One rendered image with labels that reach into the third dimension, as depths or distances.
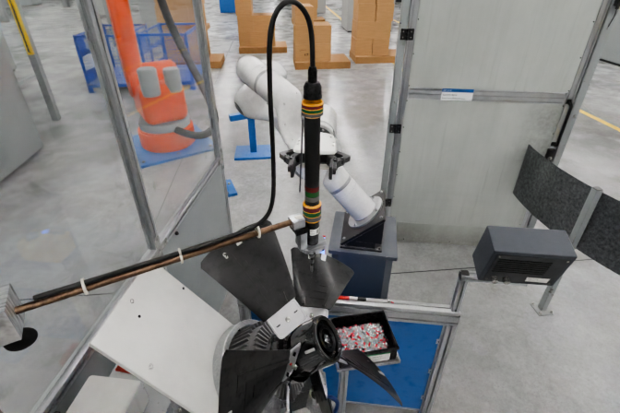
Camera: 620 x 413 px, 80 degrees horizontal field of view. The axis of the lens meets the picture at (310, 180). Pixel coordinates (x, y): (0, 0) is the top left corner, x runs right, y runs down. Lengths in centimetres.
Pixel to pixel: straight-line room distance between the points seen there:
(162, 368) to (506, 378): 204
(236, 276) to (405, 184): 212
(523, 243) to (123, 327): 120
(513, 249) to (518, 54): 159
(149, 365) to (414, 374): 130
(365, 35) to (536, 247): 789
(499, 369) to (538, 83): 176
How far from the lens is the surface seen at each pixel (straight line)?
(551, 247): 147
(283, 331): 103
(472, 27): 262
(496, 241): 141
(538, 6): 271
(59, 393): 141
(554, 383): 275
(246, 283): 100
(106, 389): 138
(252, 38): 1006
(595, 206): 262
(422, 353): 186
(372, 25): 899
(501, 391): 258
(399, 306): 161
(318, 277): 120
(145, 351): 101
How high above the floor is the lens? 205
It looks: 31 degrees down
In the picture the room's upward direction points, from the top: straight up
